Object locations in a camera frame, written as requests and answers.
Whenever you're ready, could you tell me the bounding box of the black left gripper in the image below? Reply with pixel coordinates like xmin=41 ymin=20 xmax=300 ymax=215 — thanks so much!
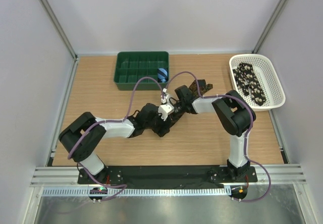
xmin=144 ymin=110 xmax=172 ymax=137

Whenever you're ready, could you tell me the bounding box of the black tie with gold keys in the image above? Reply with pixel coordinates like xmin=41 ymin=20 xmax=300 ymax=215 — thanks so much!
xmin=169 ymin=79 xmax=213 ymax=128

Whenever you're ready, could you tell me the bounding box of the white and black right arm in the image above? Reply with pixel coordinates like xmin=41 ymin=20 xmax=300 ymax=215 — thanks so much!
xmin=175 ymin=80 xmax=256 ymax=182

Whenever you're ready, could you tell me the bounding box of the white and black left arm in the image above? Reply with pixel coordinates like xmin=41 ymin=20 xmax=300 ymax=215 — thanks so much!
xmin=59 ymin=103 xmax=174 ymax=184

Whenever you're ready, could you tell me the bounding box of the rolled blue striped tie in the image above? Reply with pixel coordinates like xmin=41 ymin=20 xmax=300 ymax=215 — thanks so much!
xmin=157 ymin=68 xmax=168 ymax=83

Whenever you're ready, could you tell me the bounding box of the green divided organizer tray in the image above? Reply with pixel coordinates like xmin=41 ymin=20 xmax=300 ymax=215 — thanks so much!
xmin=114 ymin=51 xmax=170 ymax=91

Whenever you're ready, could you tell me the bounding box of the black tie with white pattern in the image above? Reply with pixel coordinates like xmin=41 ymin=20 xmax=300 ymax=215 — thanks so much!
xmin=233 ymin=63 xmax=266 ymax=106

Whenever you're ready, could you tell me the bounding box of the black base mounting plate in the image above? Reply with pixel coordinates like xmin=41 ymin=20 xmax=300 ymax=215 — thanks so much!
xmin=94 ymin=165 xmax=258 ymax=190

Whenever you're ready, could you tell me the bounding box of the white perforated plastic basket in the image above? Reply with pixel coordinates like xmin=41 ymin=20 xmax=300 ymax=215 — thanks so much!
xmin=229 ymin=54 xmax=286 ymax=111

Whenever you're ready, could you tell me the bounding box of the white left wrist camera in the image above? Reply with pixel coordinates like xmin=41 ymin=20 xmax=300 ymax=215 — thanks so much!
xmin=157 ymin=103 xmax=174 ymax=121

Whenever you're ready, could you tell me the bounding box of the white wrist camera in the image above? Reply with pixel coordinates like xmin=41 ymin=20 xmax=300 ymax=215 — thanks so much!
xmin=160 ymin=88 xmax=170 ymax=104
xmin=157 ymin=103 xmax=174 ymax=121

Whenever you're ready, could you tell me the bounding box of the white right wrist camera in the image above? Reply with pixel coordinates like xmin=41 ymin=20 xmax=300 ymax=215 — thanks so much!
xmin=160 ymin=88 xmax=170 ymax=104

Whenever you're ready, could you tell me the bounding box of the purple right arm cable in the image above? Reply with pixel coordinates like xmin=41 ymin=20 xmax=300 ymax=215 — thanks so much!
xmin=165 ymin=71 xmax=272 ymax=203

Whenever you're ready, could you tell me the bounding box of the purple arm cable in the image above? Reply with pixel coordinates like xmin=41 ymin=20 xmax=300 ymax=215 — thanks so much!
xmin=67 ymin=77 xmax=166 ymax=199
xmin=165 ymin=71 xmax=272 ymax=203

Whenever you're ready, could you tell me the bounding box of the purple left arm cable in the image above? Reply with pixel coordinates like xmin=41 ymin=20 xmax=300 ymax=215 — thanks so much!
xmin=67 ymin=77 xmax=166 ymax=199

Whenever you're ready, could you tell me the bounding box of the white slotted cable duct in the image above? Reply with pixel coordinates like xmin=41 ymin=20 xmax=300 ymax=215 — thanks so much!
xmin=42 ymin=186 xmax=231 ymax=198

